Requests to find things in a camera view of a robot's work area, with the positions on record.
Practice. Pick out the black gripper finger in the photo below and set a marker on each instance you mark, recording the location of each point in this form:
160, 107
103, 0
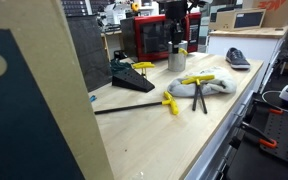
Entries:
180, 36
174, 38

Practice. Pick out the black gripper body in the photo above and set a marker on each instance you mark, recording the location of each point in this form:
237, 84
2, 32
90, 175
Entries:
176, 11

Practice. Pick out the white crumpled towel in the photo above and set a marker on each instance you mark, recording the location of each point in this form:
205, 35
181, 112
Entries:
217, 83

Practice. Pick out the black wedge wrench stand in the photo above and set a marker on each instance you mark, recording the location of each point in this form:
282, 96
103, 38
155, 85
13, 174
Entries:
132, 81

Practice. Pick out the red and black microwave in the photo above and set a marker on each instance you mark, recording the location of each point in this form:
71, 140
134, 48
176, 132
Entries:
150, 40

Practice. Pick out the metal cylinder cup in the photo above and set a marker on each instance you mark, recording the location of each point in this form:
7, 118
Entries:
177, 63

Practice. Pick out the white cabinet wooden top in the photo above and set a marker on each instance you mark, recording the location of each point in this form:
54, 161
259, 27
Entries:
217, 46

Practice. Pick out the yellow and black tool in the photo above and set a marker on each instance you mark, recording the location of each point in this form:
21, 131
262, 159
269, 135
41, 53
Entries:
135, 7

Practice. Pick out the flat cardboard box black label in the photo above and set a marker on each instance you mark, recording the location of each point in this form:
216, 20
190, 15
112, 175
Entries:
224, 21

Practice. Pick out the grey canvas shoe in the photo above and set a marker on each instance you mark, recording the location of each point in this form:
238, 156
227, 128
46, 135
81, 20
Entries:
237, 58

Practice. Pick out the white machine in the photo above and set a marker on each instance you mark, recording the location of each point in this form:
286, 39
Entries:
115, 15

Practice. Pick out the wooden shelf unit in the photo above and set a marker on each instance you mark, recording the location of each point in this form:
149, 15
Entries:
105, 40

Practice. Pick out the dark grey fabric bin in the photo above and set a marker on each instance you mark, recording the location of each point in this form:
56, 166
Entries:
90, 50

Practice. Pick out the black perforated tray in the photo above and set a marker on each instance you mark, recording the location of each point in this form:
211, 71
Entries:
74, 7

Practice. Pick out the cardboard box red print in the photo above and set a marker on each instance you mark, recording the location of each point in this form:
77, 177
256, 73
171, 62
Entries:
284, 16

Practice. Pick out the black clamp orange tip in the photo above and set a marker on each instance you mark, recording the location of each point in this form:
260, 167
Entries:
250, 130
276, 111

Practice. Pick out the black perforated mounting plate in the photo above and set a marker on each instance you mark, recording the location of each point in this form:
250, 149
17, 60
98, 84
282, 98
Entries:
284, 133

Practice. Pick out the large cardboard box blue print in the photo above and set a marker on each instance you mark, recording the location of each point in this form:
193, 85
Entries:
24, 100

